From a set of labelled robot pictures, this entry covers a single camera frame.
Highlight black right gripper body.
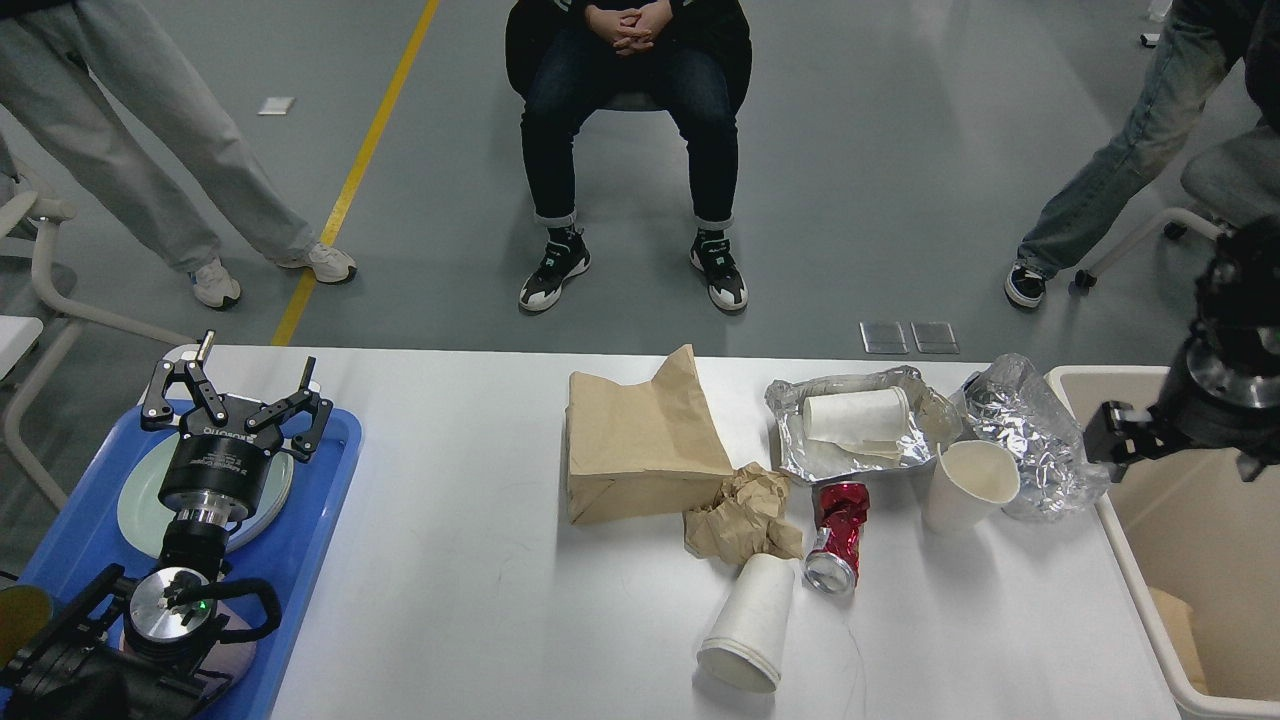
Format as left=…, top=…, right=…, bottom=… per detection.
left=1149, top=370, right=1279, bottom=456

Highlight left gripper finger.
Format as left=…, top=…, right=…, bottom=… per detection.
left=140, top=331, right=233, bottom=437
left=244, top=356, right=337, bottom=462

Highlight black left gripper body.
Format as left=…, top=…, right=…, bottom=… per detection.
left=159, top=427, right=293, bottom=523

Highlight green plate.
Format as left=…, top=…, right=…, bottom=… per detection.
left=116, top=433, right=294, bottom=559

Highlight aluminium foil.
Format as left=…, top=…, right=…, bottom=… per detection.
left=952, top=354, right=1111, bottom=521

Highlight white paper cup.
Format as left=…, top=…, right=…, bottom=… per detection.
left=696, top=553, right=795, bottom=694
left=922, top=439, right=1020, bottom=534

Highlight pink mug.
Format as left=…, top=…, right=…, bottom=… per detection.
left=120, top=610, right=259, bottom=685

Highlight large brown paper bag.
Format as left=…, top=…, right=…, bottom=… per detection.
left=566, top=345, right=735, bottom=524

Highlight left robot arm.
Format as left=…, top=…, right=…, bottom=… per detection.
left=3, top=332, right=333, bottom=719

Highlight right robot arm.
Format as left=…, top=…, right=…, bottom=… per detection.
left=1083, top=215, right=1279, bottom=482

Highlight pink plate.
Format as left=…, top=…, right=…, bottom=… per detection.
left=227, top=488, right=289, bottom=553

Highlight beige plastic bin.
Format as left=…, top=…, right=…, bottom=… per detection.
left=1044, top=364, right=1280, bottom=720

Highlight blue plastic tray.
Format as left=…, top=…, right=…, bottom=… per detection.
left=19, top=407, right=362, bottom=719

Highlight floor socket plate right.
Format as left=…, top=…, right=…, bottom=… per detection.
left=910, top=322, right=960, bottom=355

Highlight floor socket plate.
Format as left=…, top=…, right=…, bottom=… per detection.
left=910, top=322, right=960, bottom=355
left=859, top=322, right=910, bottom=355

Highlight dark teal cup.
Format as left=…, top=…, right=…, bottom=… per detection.
left=0, top=585, right=56, bottom=669

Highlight paper cup in foil tray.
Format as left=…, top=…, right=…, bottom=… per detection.
left=803, top=387, right=909, bottom=448

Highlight white office chair right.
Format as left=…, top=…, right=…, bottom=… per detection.
left=1071, top=124, right=1279, bottom=292

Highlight floor socket plate left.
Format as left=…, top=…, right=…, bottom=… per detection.
left=859, top=322, right=910, bottom=355

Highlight aluminium foil tray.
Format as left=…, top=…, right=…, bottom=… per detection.
left=764, top=366, right=964, bottom=486

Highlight crushed red can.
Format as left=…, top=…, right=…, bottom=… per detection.
left=803, top=480, right=870, bottom=596

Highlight white paper scrap on floor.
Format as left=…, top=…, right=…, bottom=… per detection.
left=257, top=96, right=296, bottom=117

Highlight seated person on right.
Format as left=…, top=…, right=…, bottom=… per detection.
left=1004, top=1, right=1279, bottom=310

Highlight standing person grey trousers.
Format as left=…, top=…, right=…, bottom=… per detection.
left=0, top=0, right=358, bottom=311

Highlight crumpled brown paper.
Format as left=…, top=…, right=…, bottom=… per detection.
left=684, top=462, right=805, bottom=566

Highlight lying white paper cup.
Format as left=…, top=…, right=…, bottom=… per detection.
left=696, top=553, right=795, bottom=694

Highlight seated person dark jeans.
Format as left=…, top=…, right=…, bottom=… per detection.
left=504, top=1, right=753, bottom=315

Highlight chair under middle person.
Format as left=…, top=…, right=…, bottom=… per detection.
left=595, top=90, right=666, bottom=113

